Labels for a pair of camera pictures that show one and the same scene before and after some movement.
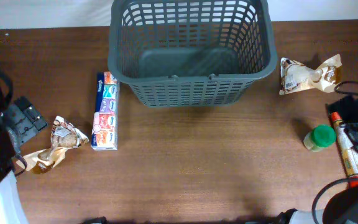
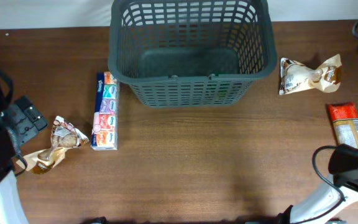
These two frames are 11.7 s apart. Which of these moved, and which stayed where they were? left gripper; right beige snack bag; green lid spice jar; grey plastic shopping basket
Moved: green lid spice jar
Stayed: left gripper; right beige snack bag; grey plastic shopping basket
